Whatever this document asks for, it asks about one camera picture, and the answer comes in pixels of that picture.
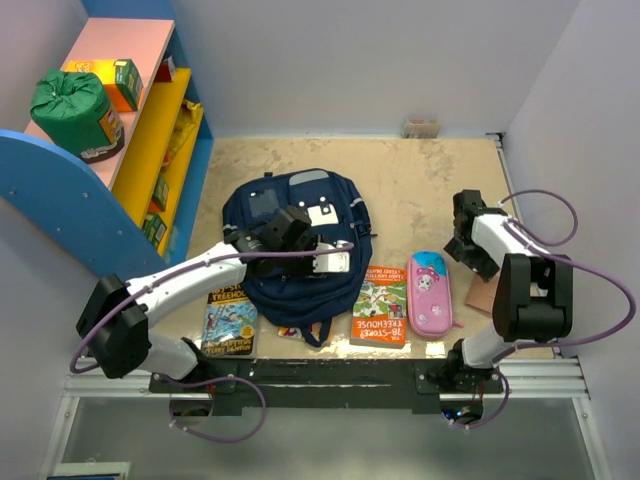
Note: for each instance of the Roald Dahl Charlie book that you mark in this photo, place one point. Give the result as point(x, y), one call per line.
point(295, 333)

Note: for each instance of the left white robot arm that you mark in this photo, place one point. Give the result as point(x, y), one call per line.
point(116, 325)

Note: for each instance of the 169-storey treehouse book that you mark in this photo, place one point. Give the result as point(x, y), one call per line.
point(230, 323)

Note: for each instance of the small box at back wall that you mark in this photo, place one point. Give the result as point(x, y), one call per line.
point(420, 129)

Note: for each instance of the brown leather wallet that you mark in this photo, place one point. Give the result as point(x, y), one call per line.
point(481, 294)

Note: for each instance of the yellow snack bag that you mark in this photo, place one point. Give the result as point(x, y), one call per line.
point(184, 125)

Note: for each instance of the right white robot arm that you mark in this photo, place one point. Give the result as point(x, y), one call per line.
point(533, 303)

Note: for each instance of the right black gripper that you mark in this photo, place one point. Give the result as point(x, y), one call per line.
point(484, 266)

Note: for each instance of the green box on lower shelf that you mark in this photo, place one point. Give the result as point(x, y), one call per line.
point(159, 196)

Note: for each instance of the green wrapped round package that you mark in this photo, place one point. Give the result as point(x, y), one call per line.
point(75, 112)

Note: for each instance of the small box on yellow shelf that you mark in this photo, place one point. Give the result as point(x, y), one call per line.
point(166, 71)

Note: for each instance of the pink pencil case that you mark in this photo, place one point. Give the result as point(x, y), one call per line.
point(429, 303)

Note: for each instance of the blue pink yellow shelf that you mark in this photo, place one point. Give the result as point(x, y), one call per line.
point(113, 162)

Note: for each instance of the navy blue school backpack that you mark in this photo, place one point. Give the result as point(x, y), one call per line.
point(337, 212)

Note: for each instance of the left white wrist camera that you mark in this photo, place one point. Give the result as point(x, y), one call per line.
point(331, 258)

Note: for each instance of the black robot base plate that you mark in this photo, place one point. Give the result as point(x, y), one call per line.
point(400, 384)

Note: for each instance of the yellow green carton box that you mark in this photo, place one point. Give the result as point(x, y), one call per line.
point(120, 78)

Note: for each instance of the orange 78-storey treehouse book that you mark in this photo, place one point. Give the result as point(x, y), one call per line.
point(379, 315)

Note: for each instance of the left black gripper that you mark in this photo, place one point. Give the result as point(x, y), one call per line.
point(306, 270)

